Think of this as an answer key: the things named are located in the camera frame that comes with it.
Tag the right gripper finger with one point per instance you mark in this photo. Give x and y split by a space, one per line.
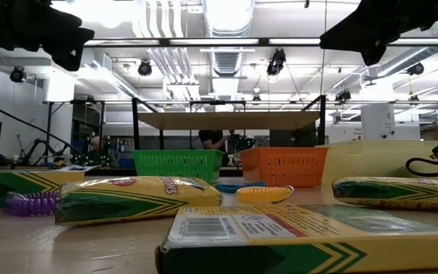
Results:
352 40
352 19

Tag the small black lab robot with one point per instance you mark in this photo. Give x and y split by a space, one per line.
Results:
246 141

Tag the small yellow crayon pack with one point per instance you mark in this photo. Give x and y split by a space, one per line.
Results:
127 201
394 192

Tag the wooden desk shelf riser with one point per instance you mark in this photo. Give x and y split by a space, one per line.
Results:
226 121

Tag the large yellow crayon box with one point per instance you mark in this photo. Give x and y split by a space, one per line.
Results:
299 251

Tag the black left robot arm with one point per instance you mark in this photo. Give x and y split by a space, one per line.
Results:
6 23

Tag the black metal rig frame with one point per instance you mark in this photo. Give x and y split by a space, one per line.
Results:
262 42

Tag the orange plastic basket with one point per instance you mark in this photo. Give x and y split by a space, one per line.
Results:
283 167

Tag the black steel rack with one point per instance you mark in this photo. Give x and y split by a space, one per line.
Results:
101 129

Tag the black ceiling spotlight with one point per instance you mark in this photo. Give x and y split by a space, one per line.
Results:
342 96
416 69
277 61
145 68
17 75

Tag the silver ceiling duct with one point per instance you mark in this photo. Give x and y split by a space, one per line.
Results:
228 23

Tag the white pillar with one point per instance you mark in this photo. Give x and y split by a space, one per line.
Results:
378 122

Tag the person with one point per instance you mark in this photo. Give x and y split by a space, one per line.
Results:
211 137
97 146

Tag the green plastic basket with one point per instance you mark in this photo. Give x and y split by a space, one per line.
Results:
177 164

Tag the yellow plastic basket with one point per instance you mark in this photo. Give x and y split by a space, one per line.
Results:
378 160

